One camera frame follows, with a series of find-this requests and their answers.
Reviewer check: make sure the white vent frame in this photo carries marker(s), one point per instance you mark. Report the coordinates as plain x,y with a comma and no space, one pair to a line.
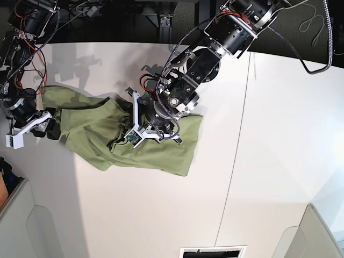
196,252

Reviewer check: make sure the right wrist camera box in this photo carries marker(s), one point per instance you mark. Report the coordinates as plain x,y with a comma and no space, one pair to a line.
15,141

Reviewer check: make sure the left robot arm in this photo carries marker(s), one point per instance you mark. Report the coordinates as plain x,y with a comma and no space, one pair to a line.
171,94

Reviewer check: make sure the green t-shirt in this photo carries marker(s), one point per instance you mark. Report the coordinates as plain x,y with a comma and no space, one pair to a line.
94,128

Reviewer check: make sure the white power strip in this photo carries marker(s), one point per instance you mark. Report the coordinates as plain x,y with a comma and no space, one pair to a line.
88,11

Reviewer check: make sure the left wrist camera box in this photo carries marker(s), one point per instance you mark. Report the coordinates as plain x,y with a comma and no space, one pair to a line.
134,137

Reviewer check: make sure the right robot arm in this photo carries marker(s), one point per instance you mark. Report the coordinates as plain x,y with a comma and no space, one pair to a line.
28,21

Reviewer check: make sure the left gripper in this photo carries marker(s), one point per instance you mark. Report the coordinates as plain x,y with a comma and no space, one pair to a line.
151,120

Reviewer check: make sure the aluminium table leg post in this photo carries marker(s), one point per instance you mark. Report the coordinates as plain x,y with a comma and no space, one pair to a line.
165,29

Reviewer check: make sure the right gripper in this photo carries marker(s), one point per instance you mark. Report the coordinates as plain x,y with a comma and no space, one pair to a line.
24,111

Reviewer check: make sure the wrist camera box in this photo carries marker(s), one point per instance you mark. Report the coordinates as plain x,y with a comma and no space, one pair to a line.
134,137
15,141

